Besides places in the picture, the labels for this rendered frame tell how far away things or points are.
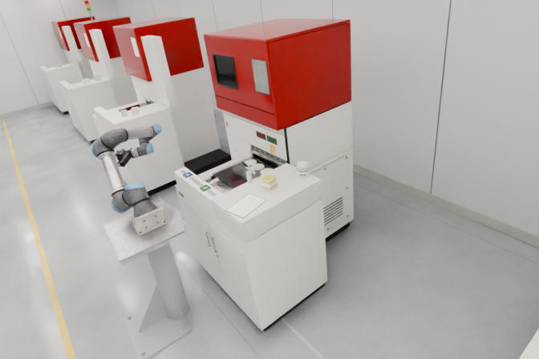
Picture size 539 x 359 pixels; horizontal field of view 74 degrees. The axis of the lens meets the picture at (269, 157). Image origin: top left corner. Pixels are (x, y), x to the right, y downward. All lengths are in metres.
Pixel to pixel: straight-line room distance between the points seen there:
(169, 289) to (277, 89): 1.55
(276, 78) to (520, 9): 1.69
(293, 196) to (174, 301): 1.18
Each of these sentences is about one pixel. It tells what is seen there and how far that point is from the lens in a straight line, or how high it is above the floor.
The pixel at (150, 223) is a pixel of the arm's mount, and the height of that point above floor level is 0.87.
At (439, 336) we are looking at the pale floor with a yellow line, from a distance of 2.75.
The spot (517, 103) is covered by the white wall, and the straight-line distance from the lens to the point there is 3.16.
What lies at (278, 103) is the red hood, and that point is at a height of 1.41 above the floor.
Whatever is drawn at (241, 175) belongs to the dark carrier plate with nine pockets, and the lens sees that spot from 2.58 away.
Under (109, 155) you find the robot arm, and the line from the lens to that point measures 2.62.
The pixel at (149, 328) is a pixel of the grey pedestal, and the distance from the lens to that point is 2.96.
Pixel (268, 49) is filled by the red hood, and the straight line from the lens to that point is 2.25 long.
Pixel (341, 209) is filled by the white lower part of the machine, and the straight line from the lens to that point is 3.20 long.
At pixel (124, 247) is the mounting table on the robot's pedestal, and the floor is 0.82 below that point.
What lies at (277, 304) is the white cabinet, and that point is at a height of 0.20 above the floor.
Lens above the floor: 2.15
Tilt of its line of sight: 27 degrees down
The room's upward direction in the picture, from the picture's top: 7 degrees counter-clockwise
